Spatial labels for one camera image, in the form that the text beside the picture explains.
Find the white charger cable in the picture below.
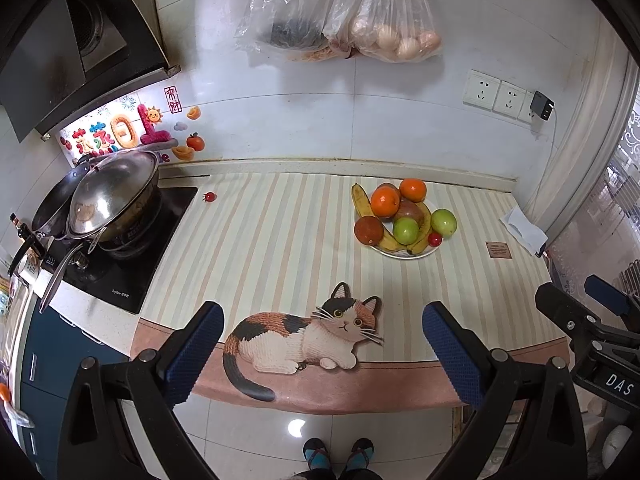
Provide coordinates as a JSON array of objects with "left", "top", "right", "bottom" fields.
[{"left": 520, "top": 119, "right": 559, "bottom": 223}]

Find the white folded cloth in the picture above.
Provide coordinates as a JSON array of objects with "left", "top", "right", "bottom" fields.
[{"left": 501, "top": 205, "right": 548, "bottom": 258}]

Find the small yellow banana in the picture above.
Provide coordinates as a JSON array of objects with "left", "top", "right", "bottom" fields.
[{"left": 406, "top": 200, "right": 433, "bottom": 256}]

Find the white oval plate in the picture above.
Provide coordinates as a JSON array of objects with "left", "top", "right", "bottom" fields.
[{"left": 355, "top": 195, "right": 446, "bottom": 261}]

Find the patterned glass door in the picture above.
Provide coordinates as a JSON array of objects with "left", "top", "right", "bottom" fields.
[{"left": 550, "top": 75, "right": 640, "bottom": 311}]

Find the dark brownish orange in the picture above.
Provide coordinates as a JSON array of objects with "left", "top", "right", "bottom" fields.
[{"left": 354, "top": 215, "right": 385, "bottom": 246}]

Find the person's right blue sandal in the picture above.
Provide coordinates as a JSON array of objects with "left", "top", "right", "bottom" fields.
[{"left": 343, "top": 438, "right": 375, "bottom": 472}]

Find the black frying pan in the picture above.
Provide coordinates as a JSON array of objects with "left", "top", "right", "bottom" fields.
[{"left": 7, "top": 160, "right": 96, "bottom": 278}]

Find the white wall socket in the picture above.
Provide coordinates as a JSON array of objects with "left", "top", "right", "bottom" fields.
[
  {"left": 516, "top": 91, "right": 551, "bottom": 127},
  {"left": 492, "top": 80, "right": 530, "bottom": 117},
  {"left": 462, "top": 70, "right": 502, "bottom": 111}
]

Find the plastic bag of eggs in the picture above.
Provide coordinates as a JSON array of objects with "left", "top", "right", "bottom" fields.
[{"left": 322, "top": 0, "right": 444, "bottom": 64}]

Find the black plug charger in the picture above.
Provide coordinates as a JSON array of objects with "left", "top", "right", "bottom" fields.
[{"left": 530, "top": 91, "right": 556, "bottom": 122}]

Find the black range hood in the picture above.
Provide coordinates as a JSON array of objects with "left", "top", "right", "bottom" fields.
[{"left": 0, "top": 0, "right": 182, "bottom": 143}]

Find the colourful lettering wall decal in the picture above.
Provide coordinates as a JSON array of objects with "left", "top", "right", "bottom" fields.
[{"left": 59, "top": 95, "right": 176, "bottom": 161}]

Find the dark red apple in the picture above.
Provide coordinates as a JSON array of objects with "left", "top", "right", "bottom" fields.
[{"left": 395, "top": 201, "right": 426, "bottom": 223}]

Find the person's blue sandal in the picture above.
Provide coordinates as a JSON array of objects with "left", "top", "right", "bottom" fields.
[
  {"left": 303, "top": 438, "right": 334, "bottom": 473},
  {"left": 343, "top": 438, "right": 375, "bottom": 472}
]

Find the steel wok lid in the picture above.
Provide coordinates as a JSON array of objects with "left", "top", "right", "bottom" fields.
[{"left": 67, "top": 151, "right": 161, "bottom": 240}]

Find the striped cat print mat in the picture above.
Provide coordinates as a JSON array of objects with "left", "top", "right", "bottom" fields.
[{"left": 131, "top": 172, "right": 571, "bottom": 416}]

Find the black induction cooktop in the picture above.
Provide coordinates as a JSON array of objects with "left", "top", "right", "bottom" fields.
[{"left": 37, "top": 187, "right": 198, "bottom": 316}]

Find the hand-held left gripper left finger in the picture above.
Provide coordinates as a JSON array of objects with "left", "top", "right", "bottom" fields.
[{"left": 56, "top": 301, "right": 226, "bottom": 480}]

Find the long steel pan handle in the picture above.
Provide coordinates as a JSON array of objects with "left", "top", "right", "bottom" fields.
[{"left": 39, "top": 239, "right": 108, "bottom": 314}]

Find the large yellow banana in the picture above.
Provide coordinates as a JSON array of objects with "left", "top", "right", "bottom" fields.
[{"left": 351, "top": 183, "right": 401, "bottom": 253}]

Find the white door frame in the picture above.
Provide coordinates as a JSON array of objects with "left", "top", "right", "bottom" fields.
[{"left": 522, "top": 20, "right": 640, "bottom": 241}]

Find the green apple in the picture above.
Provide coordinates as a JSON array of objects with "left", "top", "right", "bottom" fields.
[
  {"left": 392, "top": 217, "right": 420, "bottom": 245},
  {"left": 431, "top": 208, "right": 458, "bottom": 238}
]

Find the dark cooking pot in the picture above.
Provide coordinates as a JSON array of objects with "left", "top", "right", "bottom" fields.
[{"left": 97, "top": 187, "right": 167, "bottom": 262}]

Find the blue cabinet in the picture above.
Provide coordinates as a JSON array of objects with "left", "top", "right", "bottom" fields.
[{"left": 10, "top": 305, "right": 132, "bottom": 480}]

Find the white plastic container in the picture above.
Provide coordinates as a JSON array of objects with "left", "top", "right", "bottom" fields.
[{"left": 601, "top": 425, "right": 632, "bottom": 467}]

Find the person's left blue sandal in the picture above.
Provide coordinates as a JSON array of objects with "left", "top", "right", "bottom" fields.
[{"left": 303, "top": 438, "right": 334, "bottom": 473}]

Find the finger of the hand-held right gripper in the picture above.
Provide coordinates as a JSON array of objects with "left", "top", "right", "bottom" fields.
[
  {"left": 584, "top": 274, "right": 640, "bottom": 322},
  {"left": 534, "top": 283, "right": 602, "bottom": 334}
]

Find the bright orange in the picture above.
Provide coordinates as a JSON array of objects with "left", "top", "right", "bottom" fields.
[
  {"left": 370, "top": 185, "right": 402, "bottom": 219},
  {"left": 399, "top": 178, "right": 427, "bottom": 203}
]

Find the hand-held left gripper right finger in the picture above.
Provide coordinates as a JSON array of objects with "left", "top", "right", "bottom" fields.
[{"left": 421, "top": 301, "right": 588, "bottom": 480}]

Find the plastic bag with dark contents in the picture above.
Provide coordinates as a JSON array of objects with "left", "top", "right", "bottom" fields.
[{"left": 234, "top": 0, "right": 347, "bottom": 64}]

